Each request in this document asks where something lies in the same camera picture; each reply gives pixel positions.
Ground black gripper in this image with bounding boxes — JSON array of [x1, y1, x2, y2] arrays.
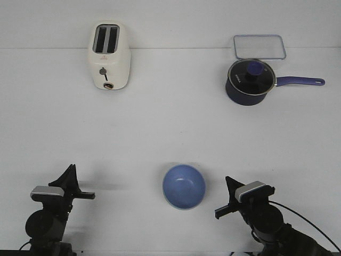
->
[[39, 164, 95, 213], [215, 176, 275, 219]]

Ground blue bowl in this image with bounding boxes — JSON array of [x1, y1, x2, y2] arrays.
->
[[162, 164, 206, 210]]

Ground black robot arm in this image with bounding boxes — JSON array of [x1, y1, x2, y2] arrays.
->
[[215, 176, 332, 255], [25, 164, 95, 255]]

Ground dark blue saucepan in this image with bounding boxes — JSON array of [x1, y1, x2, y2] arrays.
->
[[225, 76, 325, 106]]

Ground glass pot lid blue knob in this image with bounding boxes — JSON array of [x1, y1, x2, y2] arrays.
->
[[228, 59, 275, 95]]

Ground white two-slot toaster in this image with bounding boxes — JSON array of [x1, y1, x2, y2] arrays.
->
[[87, 21, 131, 90]]

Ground clear rectangular container lid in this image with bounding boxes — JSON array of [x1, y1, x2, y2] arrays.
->
[[233, 35, 287, 60]]

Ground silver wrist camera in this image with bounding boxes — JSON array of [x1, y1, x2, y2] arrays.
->
[[30, 186, 64, 202], [234, 181, 266, 203]]

